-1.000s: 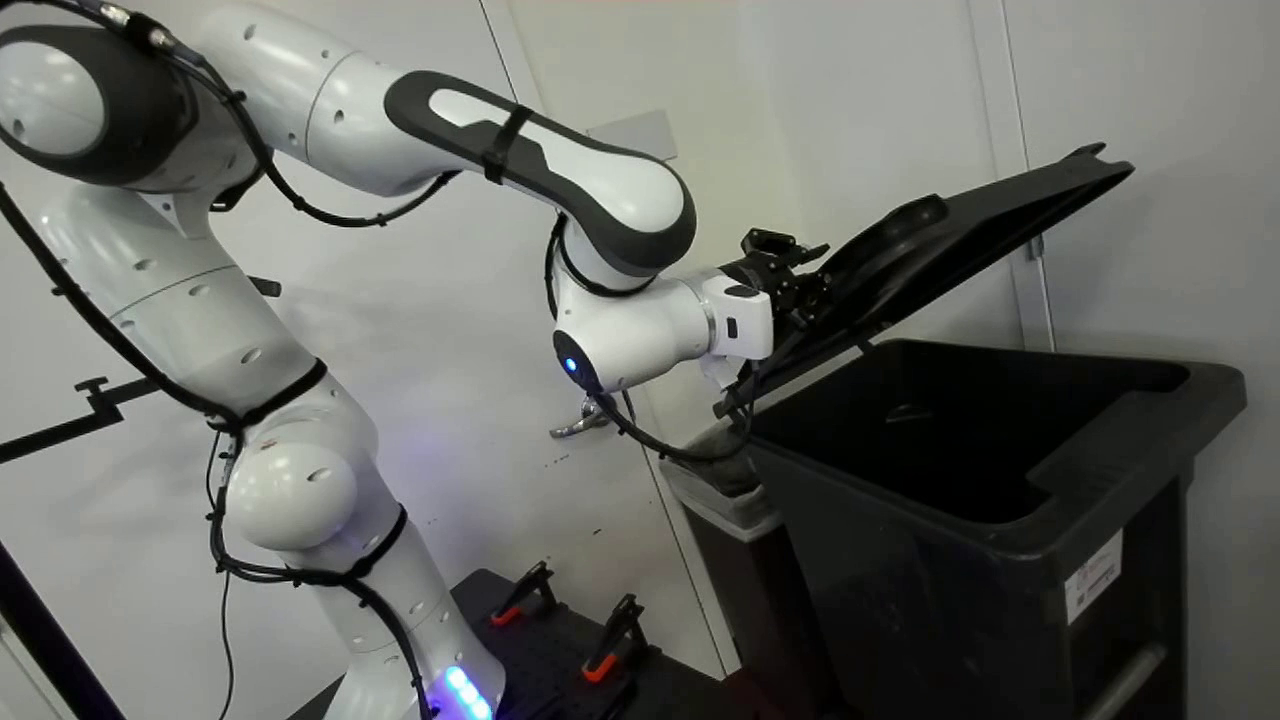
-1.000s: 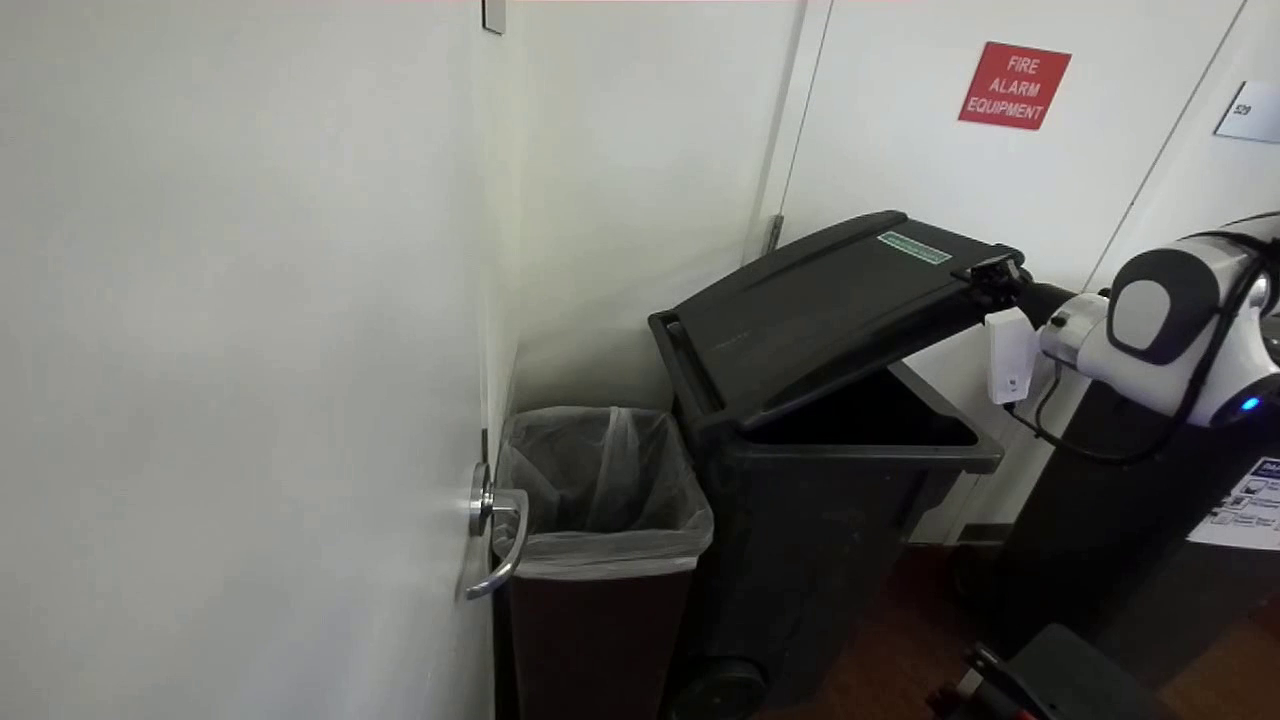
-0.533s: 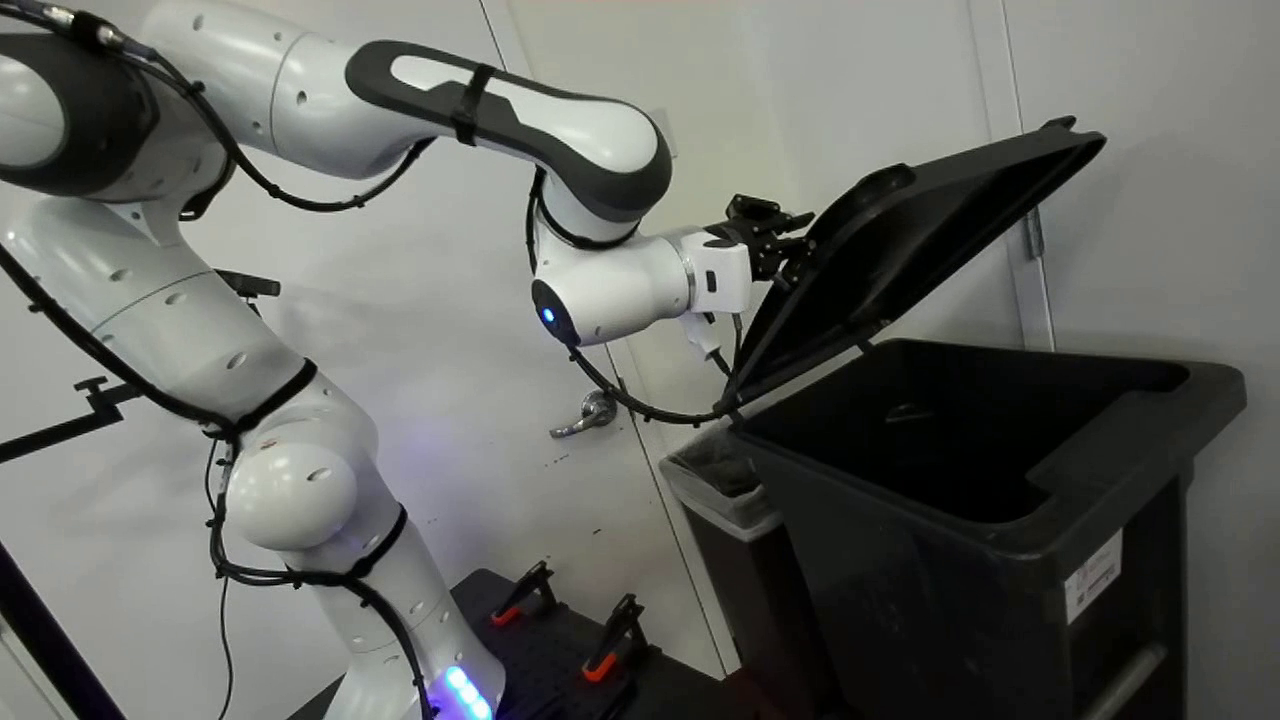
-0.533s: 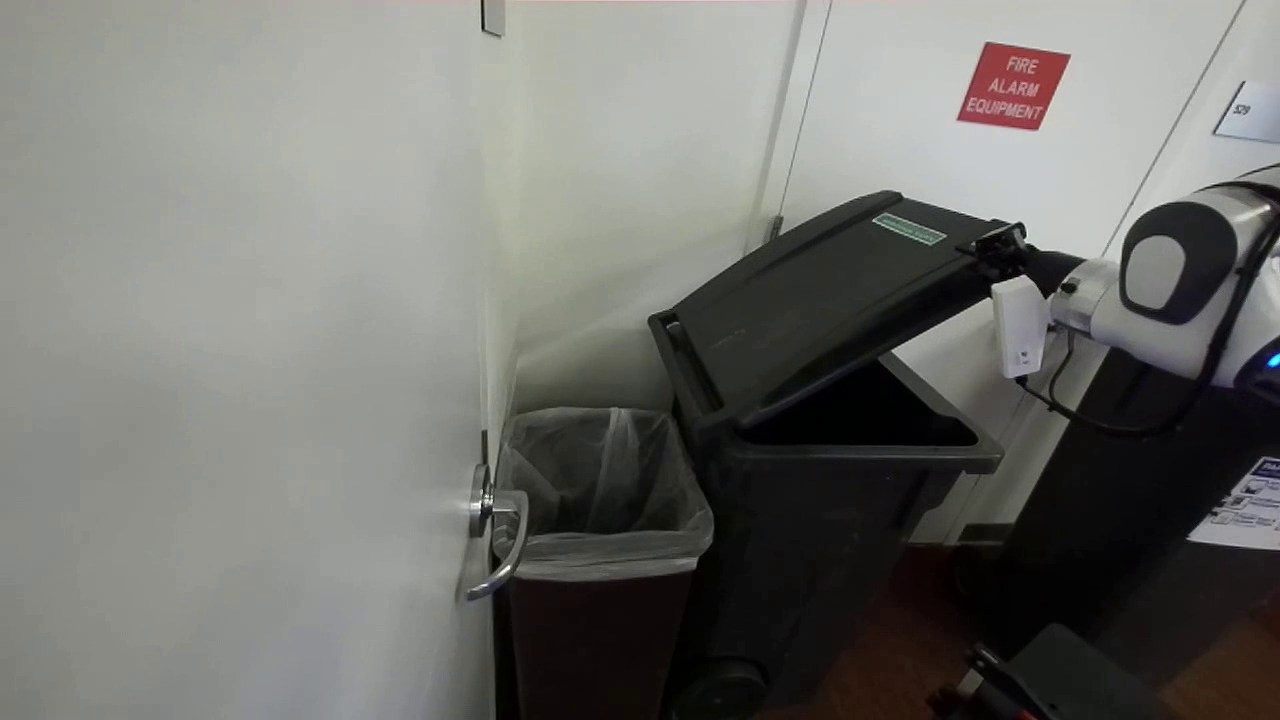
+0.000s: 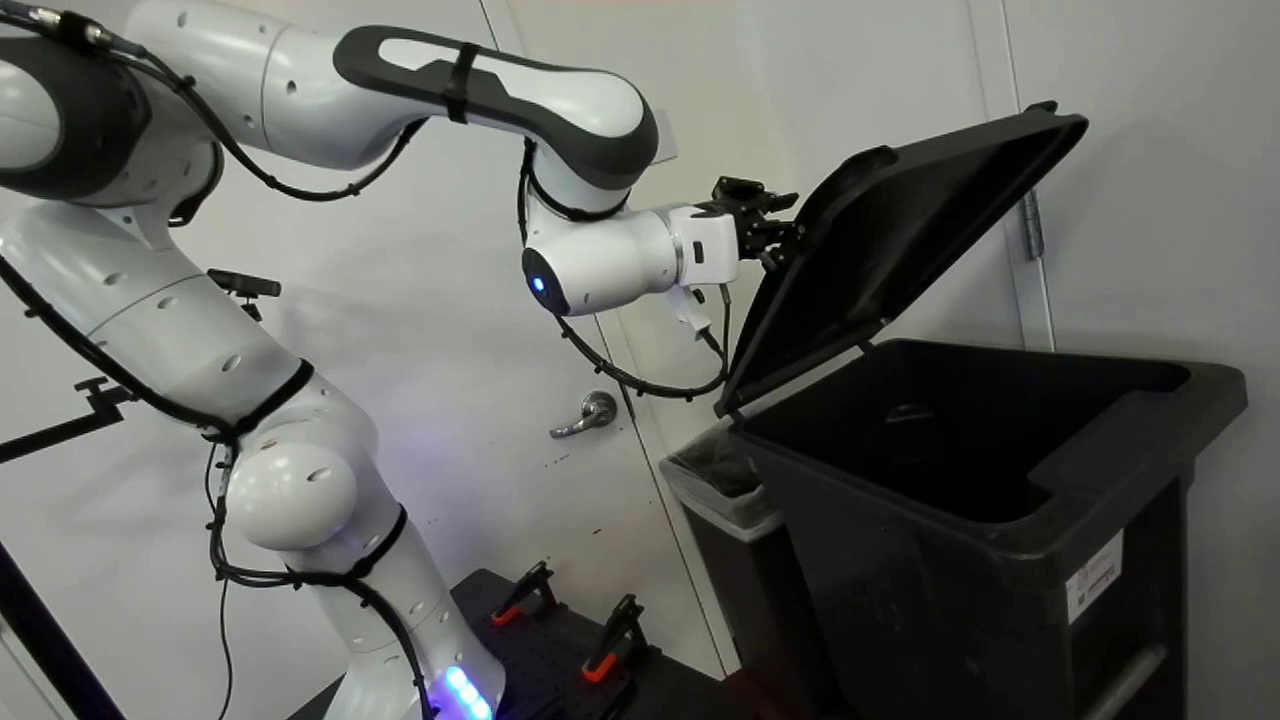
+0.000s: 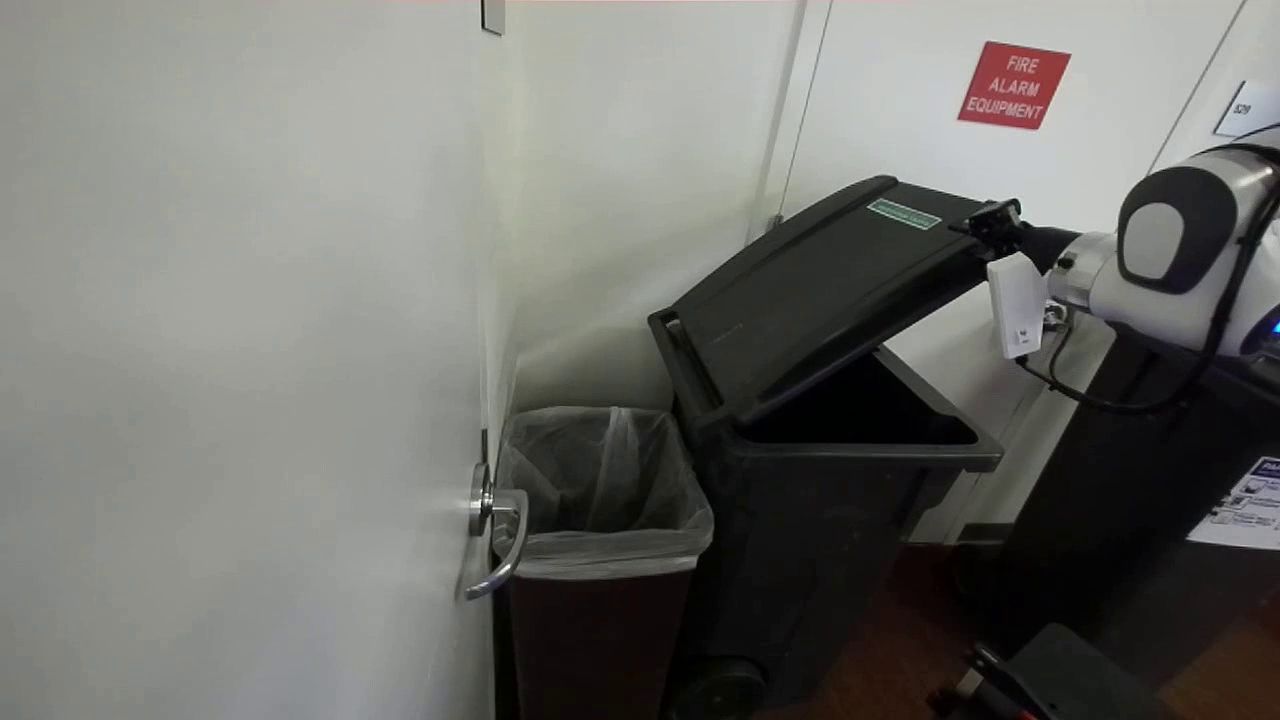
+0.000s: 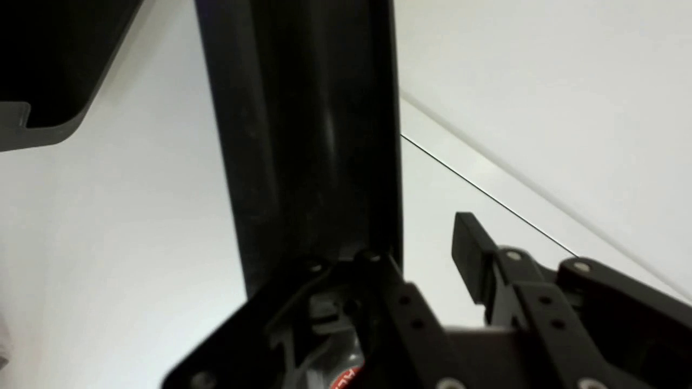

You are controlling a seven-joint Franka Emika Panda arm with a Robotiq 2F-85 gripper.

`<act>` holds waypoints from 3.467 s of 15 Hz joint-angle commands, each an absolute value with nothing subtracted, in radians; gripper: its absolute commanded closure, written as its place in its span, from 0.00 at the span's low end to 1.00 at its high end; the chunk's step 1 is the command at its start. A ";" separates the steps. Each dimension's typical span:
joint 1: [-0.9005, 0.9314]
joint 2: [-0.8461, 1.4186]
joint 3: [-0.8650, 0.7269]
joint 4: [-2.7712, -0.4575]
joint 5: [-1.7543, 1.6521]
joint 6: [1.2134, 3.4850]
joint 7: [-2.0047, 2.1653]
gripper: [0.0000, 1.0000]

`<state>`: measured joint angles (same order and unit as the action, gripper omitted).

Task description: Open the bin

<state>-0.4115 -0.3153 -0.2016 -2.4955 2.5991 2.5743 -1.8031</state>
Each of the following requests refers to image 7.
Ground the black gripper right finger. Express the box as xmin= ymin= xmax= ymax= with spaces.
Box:
xmin=451 ymin=213 xmax=692 ymax=389

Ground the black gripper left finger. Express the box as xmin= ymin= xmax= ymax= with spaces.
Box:
xmin=160 ymin=252 xmax=462 ymax=389

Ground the black wheeled bin body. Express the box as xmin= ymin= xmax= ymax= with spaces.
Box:
xmin=0 ymin=0 xmax=146 ymax=153

